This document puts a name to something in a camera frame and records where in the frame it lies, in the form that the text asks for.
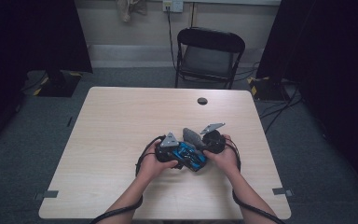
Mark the black curtain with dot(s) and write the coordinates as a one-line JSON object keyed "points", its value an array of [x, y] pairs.
{"points": [[28, 46], [329, 62]]}

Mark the person's left hand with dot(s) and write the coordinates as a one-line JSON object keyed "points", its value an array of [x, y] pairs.
{"points": [[150, 166]]}

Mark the person's right hand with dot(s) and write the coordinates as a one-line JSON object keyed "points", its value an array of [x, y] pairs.
{"points": [[227, 161]]}

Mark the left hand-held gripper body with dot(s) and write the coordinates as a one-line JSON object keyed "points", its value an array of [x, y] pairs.
{"points": [[166, 152]]}

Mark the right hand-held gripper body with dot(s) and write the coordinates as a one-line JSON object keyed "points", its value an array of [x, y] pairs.
{"points": [[214, 143]]}

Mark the beige hanging cloth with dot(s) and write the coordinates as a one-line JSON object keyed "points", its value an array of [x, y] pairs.
{"points": [[127, 7]]}

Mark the black stand base yellow stripes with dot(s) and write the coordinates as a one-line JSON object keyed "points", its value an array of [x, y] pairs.
{"points": [[59, 85], [267, 88]]}

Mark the blue toy car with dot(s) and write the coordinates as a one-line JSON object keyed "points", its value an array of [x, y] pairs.
{"points": [[189, 155]]}

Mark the grey tape strip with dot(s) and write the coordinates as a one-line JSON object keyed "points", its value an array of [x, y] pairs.
{"points": [[48, 194], [281, 191]]}

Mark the grey knitted cloth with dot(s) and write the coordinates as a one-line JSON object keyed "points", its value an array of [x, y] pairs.
{"points": [[192, 137]]}

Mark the black folding chair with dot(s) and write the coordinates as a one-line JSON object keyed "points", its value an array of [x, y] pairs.
{"points": [[209, 62]]}

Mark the white wall socket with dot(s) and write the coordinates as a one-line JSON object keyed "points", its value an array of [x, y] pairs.
{"points": [[173, 5]]}

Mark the small black floor object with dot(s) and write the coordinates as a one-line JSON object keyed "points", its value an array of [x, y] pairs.
{"points": [[70, 121]]}

